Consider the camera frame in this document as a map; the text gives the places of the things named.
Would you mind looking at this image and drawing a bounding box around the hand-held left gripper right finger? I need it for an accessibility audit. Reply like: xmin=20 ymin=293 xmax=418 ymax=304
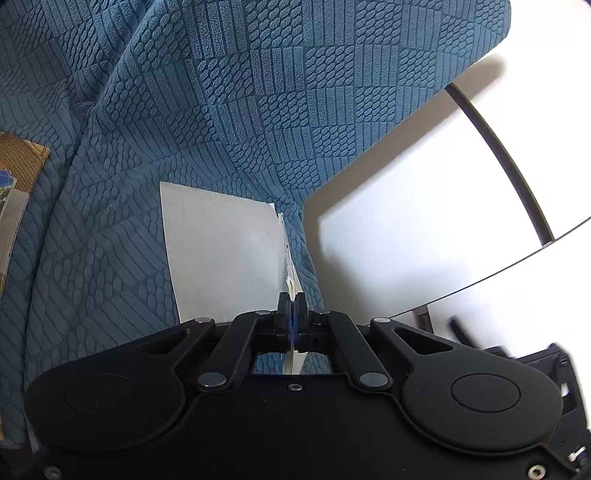
xmin=292 ymin=291 xmax=458 ymax=393

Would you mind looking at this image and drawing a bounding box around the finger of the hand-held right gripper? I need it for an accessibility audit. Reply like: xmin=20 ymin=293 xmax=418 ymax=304
xmin=447 ymin=315 xmax=485 ymax=347

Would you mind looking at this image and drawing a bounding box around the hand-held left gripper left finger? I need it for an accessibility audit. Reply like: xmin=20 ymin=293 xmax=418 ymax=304
xmin=131 ymin=291 xmax=293 ymax=393

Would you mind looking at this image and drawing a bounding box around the landscape photo booklet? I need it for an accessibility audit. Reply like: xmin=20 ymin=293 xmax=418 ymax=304
xmin=0 ymin=168 xmax=31 ymax=278
xmin=159 ymin=181 xmax=317 ymax=376

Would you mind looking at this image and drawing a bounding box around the tan painting cover book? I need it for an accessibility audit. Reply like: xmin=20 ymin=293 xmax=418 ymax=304
xmin=0 ymin=131 xmax=51 ymax=195

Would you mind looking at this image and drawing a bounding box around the white cabinet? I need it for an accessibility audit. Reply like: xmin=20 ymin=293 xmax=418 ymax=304
xmin=302 ymin=51 xmax=591 ymax=352

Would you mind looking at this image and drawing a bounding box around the blue textured cloth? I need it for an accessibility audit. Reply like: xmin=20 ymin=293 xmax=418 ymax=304
xmin=0 ymin=0 xmax=513 ymax=462

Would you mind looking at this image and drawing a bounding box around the grey metal rail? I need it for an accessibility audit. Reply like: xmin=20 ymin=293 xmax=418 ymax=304
xmin=444 ymin=84 xmax=556 ymax=243

